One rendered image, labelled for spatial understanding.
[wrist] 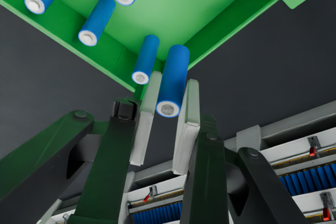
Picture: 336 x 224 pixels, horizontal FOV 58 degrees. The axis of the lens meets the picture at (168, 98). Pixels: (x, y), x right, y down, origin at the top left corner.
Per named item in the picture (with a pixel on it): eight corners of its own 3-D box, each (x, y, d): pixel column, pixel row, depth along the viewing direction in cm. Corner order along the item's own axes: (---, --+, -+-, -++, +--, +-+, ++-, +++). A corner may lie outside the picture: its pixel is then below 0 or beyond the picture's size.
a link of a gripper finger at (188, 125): (185, 122, 14) (200, 125, 14) (188, 77, 21) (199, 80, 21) (171, 174, 15) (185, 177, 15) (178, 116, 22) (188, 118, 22)
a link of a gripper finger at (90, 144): (124, 173, 13) (57, 158, 13) (139, 122, 18) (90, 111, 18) (130, 144, 13) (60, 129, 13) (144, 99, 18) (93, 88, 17)
